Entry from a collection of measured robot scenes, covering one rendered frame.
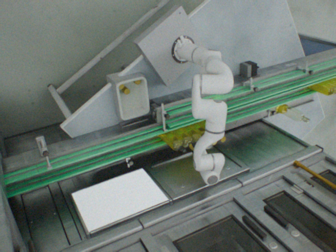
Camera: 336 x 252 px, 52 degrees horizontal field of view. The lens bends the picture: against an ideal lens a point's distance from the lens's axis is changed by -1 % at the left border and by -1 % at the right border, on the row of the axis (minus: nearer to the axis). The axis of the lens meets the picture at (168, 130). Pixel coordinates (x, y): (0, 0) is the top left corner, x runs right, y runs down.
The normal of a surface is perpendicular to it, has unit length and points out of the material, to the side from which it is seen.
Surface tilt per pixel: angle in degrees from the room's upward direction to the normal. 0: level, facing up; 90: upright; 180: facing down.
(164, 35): 2
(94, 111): 0
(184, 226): 90
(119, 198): 90
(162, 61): 2
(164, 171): 90
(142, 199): 90
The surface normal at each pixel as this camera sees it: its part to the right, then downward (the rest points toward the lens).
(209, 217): -0.07, -0.87
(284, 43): 0.47, 0.40
